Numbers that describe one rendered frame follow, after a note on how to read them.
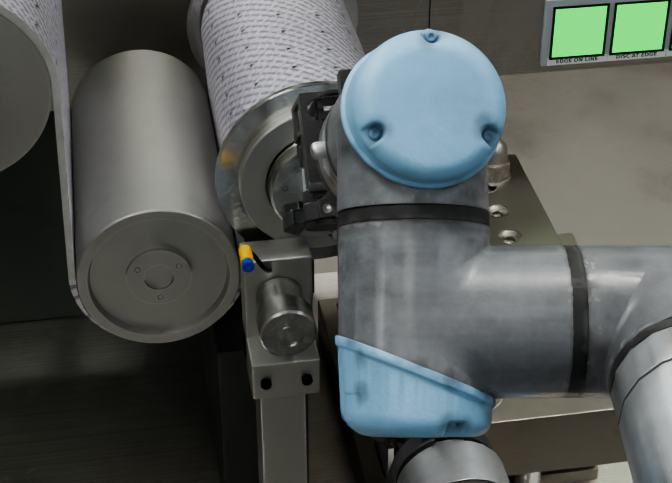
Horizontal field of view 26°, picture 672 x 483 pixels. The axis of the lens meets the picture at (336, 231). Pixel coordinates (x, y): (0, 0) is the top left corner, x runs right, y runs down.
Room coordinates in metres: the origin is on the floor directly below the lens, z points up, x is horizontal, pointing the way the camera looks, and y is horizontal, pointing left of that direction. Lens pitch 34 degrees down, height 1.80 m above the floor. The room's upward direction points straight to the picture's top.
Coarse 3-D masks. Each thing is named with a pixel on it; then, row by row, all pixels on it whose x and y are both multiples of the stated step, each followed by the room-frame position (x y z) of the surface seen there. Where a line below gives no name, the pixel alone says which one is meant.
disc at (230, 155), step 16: (272, 96) 0.88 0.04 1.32; (288, 96) 0.89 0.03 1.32; (256, 112) 0.88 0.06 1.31; (272, 112) 0.88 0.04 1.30; (240, 128) 0.88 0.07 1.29; (256, 128) 0.88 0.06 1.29; (224, 144) 0.88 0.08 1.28; (240, 144) 0.88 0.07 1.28; (224, 160) 0.88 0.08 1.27; (240, 160) 0.88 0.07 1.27; (224, 176) 0.88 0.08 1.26; (224, 192) 0.88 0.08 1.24; (224, 208) 0.88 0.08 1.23; (240, 208) 0.88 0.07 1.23; (240, 224) 0.88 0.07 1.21; (256, 240) 0.88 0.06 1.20; (320, 256) 0.89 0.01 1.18
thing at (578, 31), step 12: (564, 12) 1.25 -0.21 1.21; (576, 12) 1.25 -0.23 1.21; (588, 12) 1.25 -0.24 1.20; (600, 12) 1.26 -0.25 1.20; (564, 24) 1.25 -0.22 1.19; (576, 24) 1.25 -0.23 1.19; (588, 24) 1.25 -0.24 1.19; (600, 24) 1.26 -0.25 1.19; (564, 36) 1.25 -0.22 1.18; (576, 36) 1.25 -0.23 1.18; (588, 36) 1.25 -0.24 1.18; (600, 36) 1.26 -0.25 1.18; (552, 48) 1.25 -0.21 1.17; (564, 48) 1.25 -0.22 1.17; (576, 48) 1.25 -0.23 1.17; (588, 48) 1.25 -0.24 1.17; (600, 48) 1.26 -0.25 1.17
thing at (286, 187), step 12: (276, 156) 0.88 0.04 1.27; (288, 156) 0.87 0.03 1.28; (276, 168) 0.87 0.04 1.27; (288, 168) 0.87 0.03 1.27; (276, 180) 0.86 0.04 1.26; (288, 180) 0.86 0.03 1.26; (300, 180) 0.87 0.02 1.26; (276, 192) 0.86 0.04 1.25; (288, 192) 0.86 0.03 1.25; (300, 192) 0.87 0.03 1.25; (276, 204) 0.86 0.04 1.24
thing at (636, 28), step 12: (624, 12) 1.26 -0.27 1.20; (636, 12) 1.26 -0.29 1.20; (648, 12) 1.26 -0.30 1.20; (660, 12) 1.27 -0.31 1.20; (624, 24) 1.26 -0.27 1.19; (636, 24) 1.26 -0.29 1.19; (648, 24) 1.26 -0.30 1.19; (660, 24) 1.27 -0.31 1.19; (624, 36) 1.26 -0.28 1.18; (636, 36) 1.26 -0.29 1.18; (648, 36) 1.26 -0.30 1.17; (660, 36) 1.27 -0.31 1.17; (612, 48) 1.26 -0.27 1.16; (624, 48) 1.26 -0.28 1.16; (636, 48) 1.26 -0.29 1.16; (648, 48) 1.26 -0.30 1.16; (660, 48) 1.27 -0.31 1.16
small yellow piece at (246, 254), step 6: (240, 246) 0.82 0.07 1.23; (246, 246) 0.82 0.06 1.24; (240, 252) 0.82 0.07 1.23; (246, 252) 0.81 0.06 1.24; (252, 252) 0.83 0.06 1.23; (240, 258) 0.81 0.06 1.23; (246, 258) 0.81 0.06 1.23; (252, 258) 0.81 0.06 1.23; (258, 258) 0.83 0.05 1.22; (246, 264) 0.80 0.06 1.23; (252, 264) 0.80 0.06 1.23; (258, 264) 0.83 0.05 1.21; (246, 270) 0.80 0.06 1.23; (252, 270) 0.80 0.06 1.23; (264, 270) 0.84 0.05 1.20; (270, 270) 0.84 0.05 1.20
